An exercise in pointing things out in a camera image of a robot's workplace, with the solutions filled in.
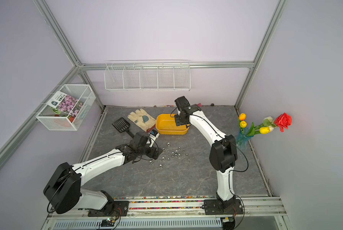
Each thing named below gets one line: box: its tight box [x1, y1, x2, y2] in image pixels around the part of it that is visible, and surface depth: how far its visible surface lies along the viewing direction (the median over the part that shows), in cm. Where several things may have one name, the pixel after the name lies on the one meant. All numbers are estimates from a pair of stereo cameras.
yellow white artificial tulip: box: [259, 125, 275, 135], surface depth 71 cm
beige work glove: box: [127, 108, 157, 133], surface depth 114 cm
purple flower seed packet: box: [35, 84, 96, 127], surface depth 75 cm
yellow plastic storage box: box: [155, 113, 190, 135], surface depth 108 cm
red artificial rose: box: [274, 112, 292, 133], surface depth 63 cm
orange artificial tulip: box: [238, 113, 247, 121], surface depth 75 cm
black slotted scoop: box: [112, 116, 135, 139], surface depth 110 cm
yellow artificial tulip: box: [239, 120, 248, 128], surface depth 72 cm
